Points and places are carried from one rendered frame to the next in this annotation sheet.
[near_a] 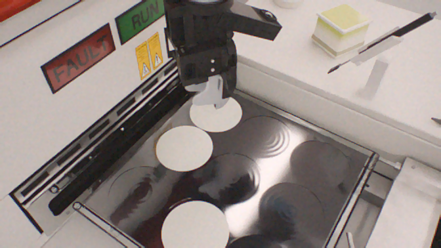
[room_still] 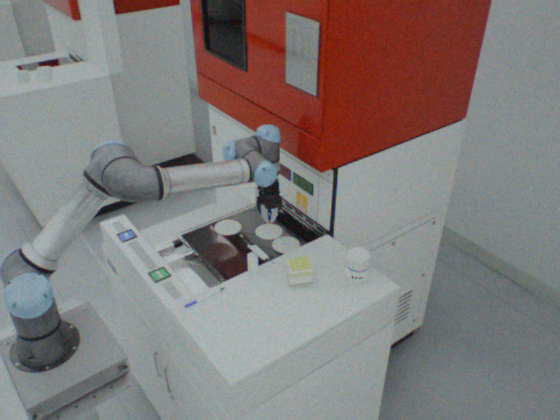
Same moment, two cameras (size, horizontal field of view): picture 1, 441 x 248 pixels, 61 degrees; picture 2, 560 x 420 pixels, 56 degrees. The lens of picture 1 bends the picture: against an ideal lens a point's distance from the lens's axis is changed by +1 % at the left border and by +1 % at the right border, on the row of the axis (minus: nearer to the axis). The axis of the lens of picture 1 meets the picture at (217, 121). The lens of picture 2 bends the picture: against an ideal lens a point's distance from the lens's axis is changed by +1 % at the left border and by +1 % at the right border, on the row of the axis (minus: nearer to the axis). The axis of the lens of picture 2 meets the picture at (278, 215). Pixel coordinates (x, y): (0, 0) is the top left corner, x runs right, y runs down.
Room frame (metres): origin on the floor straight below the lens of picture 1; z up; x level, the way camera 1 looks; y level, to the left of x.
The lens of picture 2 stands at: (0.97, -1.43, 2.05)
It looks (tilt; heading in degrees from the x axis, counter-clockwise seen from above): 34 degrees down; 109
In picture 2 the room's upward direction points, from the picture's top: straight up
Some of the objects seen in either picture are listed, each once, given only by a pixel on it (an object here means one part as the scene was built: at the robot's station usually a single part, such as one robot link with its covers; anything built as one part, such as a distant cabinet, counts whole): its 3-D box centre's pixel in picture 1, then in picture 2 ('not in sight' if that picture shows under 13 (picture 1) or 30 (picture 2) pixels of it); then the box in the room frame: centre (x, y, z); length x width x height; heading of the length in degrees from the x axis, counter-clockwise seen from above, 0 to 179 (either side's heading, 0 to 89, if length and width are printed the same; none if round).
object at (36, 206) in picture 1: (133, 130); (287, 220); (0.45, 0.16, 0.89); 0.44 x 0.02 x 0.10; 146
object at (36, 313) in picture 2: not in sight; (31, 302); (-0.02, -0.67, 1.05); 0.13 x 0.12 x 0.14; 139
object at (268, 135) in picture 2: not in sight; (267, 143); (0.42, 0.01, 1.29); 0.09 x 0.08 x 0.11; 49
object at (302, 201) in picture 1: (232, 178); (245, 241); (0.34, -0.03, 0.90); 0.34 x 0.34 x 0.01; 56
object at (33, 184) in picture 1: (125, 105); (289, 206); (0.45, 0.16, 0.96); 0.44 x 0.01 x 0.02; 146
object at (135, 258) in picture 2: not in sight; (146, 271); (0.08, -0.29, 0.89); 0.55 x 0.09 x 0.14; 146
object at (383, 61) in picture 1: (371, 62); (257, 257); (0.48, -0.25, 1.03); 0.06 x 0.04 x 0.13; 56
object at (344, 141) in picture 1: (283, 113); not in sight; (0.49, -0.13, 0.90); 0.37 x 0.01 x 0.01; 56
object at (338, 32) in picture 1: (340, 31); (299, 272); (0.62, -0.24, 1.00); 0.07 x 0.07 x 0.07; 31
